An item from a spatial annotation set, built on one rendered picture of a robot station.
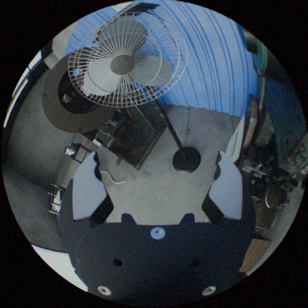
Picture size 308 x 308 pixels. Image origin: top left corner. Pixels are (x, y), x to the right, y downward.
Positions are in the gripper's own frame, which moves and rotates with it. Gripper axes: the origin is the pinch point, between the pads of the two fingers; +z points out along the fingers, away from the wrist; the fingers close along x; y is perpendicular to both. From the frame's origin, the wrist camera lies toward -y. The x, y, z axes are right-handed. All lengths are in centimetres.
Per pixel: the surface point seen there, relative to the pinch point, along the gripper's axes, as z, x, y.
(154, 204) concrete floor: 66, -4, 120
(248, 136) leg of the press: 40, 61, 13
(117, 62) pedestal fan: 31.7, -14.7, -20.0
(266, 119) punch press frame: 23, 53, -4
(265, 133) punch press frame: 25, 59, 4
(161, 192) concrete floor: 79, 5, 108
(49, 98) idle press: 44, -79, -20
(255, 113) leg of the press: 37, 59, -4
